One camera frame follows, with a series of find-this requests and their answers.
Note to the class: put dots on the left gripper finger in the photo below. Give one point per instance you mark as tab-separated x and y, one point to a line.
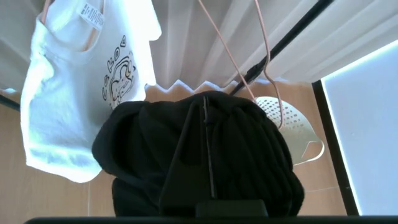
189	174

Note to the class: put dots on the black garment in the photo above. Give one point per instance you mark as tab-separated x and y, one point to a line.
133	143

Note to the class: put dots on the white printed garment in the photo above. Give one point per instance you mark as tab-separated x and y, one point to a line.
68	93

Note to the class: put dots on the pink clothes hanger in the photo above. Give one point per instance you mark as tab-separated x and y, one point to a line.
45	9
230	56

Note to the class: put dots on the white laundry basket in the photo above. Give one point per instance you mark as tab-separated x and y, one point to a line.
298	137

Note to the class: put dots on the black clothes rack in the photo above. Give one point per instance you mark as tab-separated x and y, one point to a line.
292	34

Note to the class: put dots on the beige curtain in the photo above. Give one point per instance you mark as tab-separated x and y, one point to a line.
192	40

